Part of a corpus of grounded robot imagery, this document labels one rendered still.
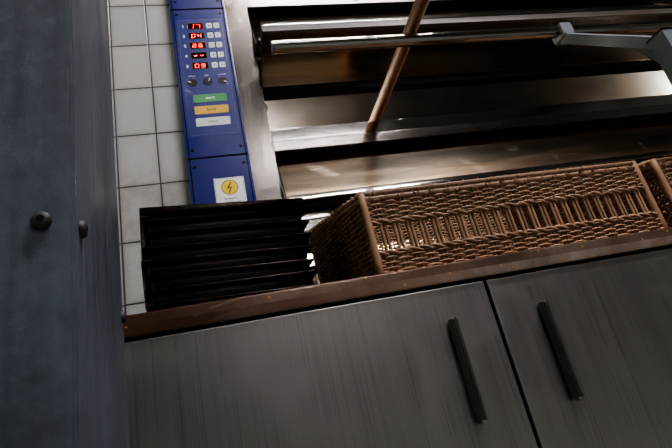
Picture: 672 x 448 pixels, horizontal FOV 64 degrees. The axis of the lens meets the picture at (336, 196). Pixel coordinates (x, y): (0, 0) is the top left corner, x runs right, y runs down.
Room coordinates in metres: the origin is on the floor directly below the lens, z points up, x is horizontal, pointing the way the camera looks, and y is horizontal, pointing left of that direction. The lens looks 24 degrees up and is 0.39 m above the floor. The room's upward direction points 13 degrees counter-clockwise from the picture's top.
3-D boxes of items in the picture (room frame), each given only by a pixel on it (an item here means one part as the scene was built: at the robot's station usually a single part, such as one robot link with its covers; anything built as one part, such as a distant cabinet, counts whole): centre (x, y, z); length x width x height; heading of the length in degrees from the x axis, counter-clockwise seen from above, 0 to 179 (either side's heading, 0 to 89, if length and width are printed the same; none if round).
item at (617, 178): (1.10, -0.24, 0.72); 0.56 x 0.49 x 0.28; 106
